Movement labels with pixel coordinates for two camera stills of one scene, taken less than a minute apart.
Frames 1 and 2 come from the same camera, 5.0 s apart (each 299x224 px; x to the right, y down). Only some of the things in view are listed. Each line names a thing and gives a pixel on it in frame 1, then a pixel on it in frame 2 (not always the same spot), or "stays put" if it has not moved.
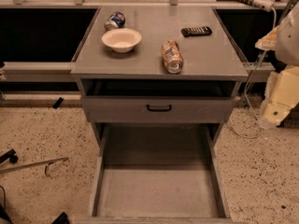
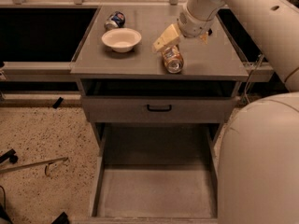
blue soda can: x=117 y=21 stays put
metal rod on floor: x=49 y=161 stays put
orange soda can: x=172 y=56 stays put
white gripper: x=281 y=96 → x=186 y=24
